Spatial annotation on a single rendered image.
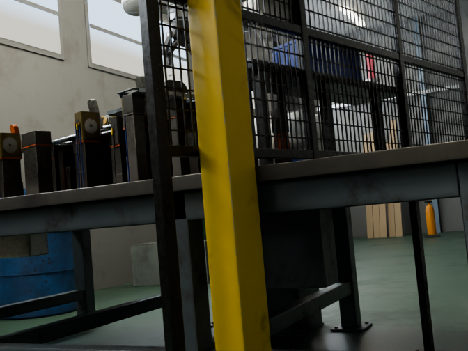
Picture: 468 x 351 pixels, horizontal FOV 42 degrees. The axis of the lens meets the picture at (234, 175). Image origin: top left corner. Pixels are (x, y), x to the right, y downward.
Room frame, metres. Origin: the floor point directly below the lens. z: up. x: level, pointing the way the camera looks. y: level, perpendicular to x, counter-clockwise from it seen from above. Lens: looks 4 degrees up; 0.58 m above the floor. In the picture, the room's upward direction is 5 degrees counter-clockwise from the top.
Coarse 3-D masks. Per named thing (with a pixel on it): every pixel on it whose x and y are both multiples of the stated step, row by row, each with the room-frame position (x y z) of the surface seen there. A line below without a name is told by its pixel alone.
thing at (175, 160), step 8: (176, 128) 2.02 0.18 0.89; (184, 128) 2.04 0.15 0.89; (176, 136) 2.02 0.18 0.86; (184, 136) 2.03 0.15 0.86; (176, 144) 2.02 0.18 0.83; (184, 144) 2.03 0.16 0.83; (176, 160) 2.03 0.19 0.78; (184, 160) 2.03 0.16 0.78; (176, 168) 2.03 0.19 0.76; (184, 168) 2.03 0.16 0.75
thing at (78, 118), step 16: (80, 112) 2.40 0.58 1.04; (96, 112) 2.44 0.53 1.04; (80, 128) 2.40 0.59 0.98; (96, 128) 2.44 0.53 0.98; (80, 144) 2.40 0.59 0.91; (96, 144) 2.44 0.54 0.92; (80, 160) 2.41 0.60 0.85; (96, 160) 2.44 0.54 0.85; (80, 176) 2.43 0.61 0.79; (96, 176) 2.43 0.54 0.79
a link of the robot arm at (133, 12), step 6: (126, 0) 2.33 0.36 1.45; (132, 0) 2.32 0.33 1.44; (138, 0) 2.31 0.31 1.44; (126, 6) 2.34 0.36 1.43; (132, 6) 2.33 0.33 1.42; (138, 6) 2.32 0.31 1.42; (126, 12) 2.37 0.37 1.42; (132, 12) 2.35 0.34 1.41; (138, 12) 2.34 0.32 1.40; (162, 12) 2.46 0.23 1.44
